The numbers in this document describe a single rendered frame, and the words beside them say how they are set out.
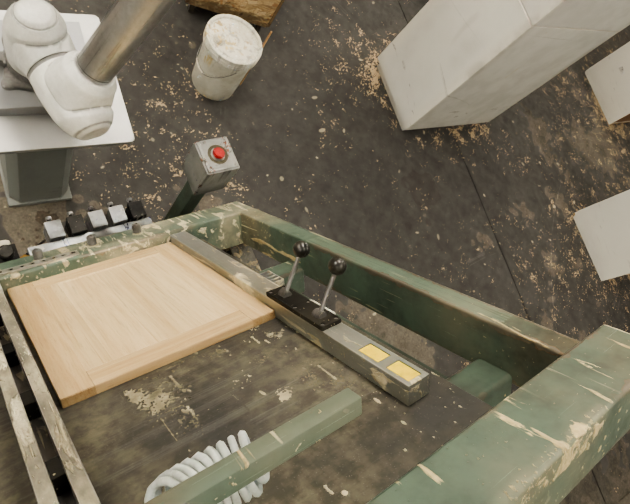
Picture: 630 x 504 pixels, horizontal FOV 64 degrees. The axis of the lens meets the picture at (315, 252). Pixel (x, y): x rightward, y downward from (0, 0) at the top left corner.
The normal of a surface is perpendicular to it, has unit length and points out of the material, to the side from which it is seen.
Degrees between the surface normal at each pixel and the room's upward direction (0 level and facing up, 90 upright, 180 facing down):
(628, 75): 90
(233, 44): 0
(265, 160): 0
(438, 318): 90
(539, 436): 54
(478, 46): 90
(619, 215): 90
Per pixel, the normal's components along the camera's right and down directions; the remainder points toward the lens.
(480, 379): -0.06, -0.92
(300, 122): 0.47, -0.30
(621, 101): -0.82, 0.19
